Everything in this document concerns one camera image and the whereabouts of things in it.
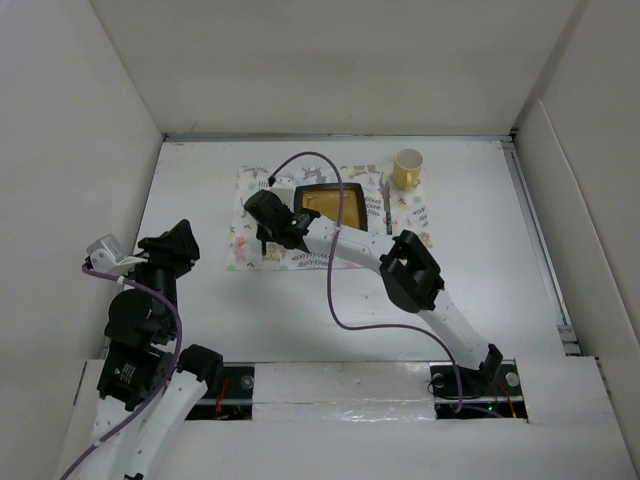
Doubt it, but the yellow ceramic mug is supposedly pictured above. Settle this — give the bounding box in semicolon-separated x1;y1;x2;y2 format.
392;149;424;191

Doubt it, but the knife with patterned handle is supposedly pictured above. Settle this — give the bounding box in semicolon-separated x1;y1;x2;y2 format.
382;181;393;235

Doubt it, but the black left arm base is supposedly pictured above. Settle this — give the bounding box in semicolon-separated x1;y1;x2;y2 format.
186;363;255;421

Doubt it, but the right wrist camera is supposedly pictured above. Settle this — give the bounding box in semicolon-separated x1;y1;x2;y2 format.
269;176;296;205

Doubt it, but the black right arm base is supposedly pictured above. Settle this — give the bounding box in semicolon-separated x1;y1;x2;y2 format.
427;360;528;420

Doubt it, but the floral patterned cloth placemat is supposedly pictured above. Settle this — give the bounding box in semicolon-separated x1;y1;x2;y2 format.
227;159;432;271

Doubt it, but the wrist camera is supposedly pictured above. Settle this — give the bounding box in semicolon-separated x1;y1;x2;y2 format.
269;176;296;205
87;234;126;273

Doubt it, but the square black yellow plate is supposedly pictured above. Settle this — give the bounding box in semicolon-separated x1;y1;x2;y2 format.
294;183;368;231

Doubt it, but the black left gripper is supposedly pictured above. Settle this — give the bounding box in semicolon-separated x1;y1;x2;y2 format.
120;218;199;336

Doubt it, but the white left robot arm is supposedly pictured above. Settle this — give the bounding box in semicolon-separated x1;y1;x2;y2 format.
62;219;224;479

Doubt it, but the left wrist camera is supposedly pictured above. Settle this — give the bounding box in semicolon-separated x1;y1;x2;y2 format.
87;234;126;273

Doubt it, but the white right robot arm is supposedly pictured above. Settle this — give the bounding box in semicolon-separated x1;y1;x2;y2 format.
244;190;503;394

